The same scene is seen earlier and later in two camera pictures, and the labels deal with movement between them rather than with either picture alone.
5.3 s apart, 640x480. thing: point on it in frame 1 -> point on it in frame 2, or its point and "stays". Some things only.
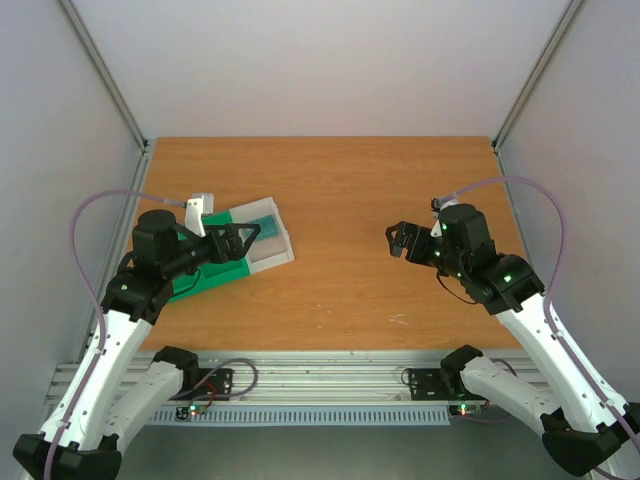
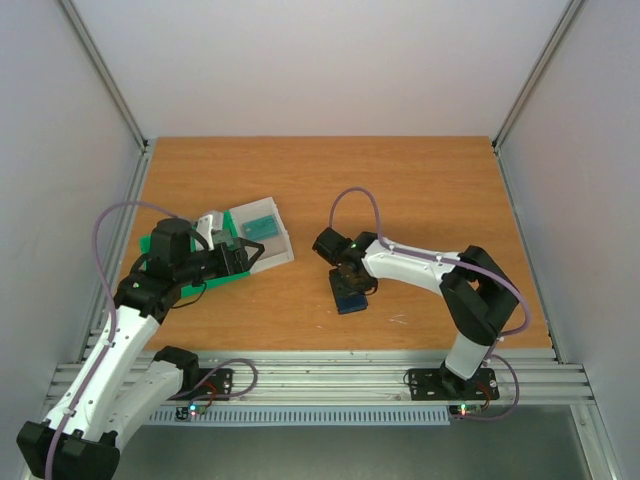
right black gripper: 413,240 -> 345,286
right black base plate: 427,384 stays
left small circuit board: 197,410 stays
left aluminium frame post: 105,75 stays
